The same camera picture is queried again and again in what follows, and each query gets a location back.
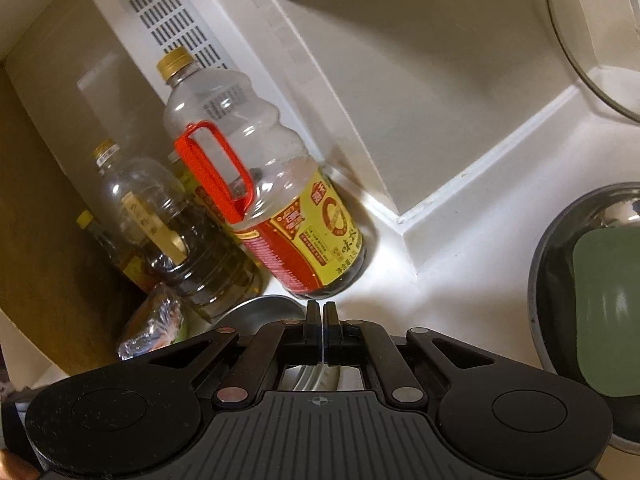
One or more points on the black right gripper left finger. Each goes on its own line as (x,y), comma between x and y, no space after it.
(267,354)

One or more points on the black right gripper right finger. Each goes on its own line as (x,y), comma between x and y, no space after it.
(369,347)

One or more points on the cream ribbed plastic bowl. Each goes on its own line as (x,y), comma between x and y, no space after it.
(321,378)

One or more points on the stainless steel bowl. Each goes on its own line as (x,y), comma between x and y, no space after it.
(249,317)

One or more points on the stack of colourful bowls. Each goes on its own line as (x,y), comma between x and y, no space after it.
(158,323)

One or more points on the person right hand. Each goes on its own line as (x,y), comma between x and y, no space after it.
(13,467)

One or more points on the small yellow capped bottle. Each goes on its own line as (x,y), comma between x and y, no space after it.
(126,258)

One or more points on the dark oil bottle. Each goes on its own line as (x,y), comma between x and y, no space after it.
(191,254)

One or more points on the cardboard sheet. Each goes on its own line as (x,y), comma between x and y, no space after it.
(58,287)

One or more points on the green square plate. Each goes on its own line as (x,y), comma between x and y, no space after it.
(606,271)

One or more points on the glass pot lid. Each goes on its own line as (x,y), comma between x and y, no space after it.
(600,40)

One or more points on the red handled soy sauce bottle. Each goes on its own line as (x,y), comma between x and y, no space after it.
(268,189)

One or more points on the white wall vent grille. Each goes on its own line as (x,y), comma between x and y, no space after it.
(170,24)

